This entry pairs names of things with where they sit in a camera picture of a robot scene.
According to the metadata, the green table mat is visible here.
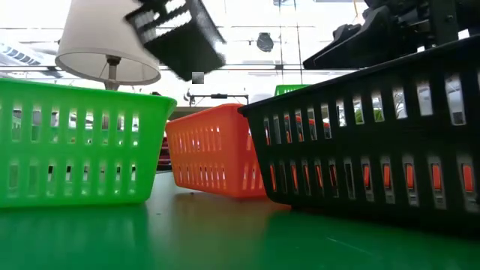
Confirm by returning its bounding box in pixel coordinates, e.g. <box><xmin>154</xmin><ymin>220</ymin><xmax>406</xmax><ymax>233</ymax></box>
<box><xmin>0</xmin><ymin>171</ymin><xmax>480</xmax><ymax>270</ymax></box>

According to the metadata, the black slotted plastic basket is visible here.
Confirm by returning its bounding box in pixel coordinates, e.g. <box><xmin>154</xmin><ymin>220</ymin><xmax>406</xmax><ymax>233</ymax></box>
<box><xmin>125</xmin><ymin>0</ymin><xmax>228</xmax><ymax>82</ymax></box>
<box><xmin>238</xmin><ymin>36</ymin><xmax>480</xmax><ymax>230</ymax></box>

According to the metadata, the white shade silver table lamp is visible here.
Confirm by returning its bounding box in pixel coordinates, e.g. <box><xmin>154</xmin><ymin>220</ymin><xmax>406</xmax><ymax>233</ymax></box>
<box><xmin>55</xmin><ymin>0</ymin><xmax>162</xmax><ymax>92</ymax></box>

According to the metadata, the green slotted plastic basket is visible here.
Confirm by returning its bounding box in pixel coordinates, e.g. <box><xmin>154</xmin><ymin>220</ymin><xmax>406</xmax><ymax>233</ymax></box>
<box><xmin>0</xmin><ymin>77</ymin><xmax>178</xmax><ymax>209</ymax></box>
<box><xmin>274</xmin><ymin>83</ymin><xmax>311</xmax><ymax>97</ymax></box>

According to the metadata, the black round ceiling device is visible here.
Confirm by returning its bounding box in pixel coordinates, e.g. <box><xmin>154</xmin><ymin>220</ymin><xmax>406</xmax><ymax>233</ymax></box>
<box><xmin>256</xmin><ymin>31</ymin><xmax>275</xmax><ymax>53</ymax></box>

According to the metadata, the red tool cabinet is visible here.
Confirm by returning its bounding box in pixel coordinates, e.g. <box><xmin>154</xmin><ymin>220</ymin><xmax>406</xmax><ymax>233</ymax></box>
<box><xmin>157</xmin><ymin>135</ymin><xmax>173</xmax><ymax>173</ymax></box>

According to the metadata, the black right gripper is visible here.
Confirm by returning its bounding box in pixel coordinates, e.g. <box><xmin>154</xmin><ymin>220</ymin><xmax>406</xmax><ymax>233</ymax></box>
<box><xmin>302</xmin><ymin>0</ymin><xmax>480</xmax><ymax>71</ymax></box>

